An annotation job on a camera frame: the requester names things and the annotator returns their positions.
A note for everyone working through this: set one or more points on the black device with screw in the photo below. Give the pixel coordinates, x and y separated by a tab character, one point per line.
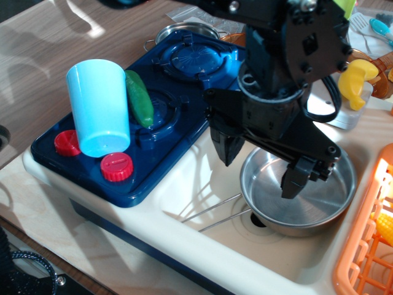
24	283

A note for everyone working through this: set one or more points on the lime green tray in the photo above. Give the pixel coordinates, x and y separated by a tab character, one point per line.
347	6

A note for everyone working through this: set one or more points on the teal handled utensil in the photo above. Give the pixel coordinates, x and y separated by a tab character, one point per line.
381	29

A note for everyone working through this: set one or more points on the light blue plastic cup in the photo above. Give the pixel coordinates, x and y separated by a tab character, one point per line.
97	93

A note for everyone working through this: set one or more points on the grey toy faucet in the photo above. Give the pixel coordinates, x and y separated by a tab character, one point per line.
340	110

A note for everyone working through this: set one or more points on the cream toy sink unit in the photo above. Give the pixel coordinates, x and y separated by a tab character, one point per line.
226	262

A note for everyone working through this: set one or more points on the yellow toy corn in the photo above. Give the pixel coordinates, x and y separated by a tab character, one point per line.
384	226

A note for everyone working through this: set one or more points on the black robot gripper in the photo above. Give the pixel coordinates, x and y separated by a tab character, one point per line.
277	126

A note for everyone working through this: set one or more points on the steel frying pan wire handle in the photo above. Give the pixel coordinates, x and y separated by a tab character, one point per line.
246	198

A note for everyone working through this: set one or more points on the red stove knob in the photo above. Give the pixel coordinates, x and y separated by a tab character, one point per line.
116	167
66	144

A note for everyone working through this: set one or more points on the white plastic spatula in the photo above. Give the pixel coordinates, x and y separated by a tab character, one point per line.
361	25

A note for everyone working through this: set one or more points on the green toy cucumber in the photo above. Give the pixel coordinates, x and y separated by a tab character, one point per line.
139	100

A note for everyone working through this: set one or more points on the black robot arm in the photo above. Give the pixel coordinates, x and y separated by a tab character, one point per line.
285	85

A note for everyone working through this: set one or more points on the red stove knob right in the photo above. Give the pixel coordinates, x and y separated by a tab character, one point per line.
116	167

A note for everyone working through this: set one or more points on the orange dish rack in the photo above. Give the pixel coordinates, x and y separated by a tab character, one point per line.
365	264

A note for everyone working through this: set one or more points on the dark blue toy stove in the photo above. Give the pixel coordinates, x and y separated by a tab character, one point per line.
176	72

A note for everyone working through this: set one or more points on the red stove knob left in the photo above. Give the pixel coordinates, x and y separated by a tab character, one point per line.
66	144

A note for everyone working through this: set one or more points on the yellow toy banana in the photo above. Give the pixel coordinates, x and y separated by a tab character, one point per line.
351	82

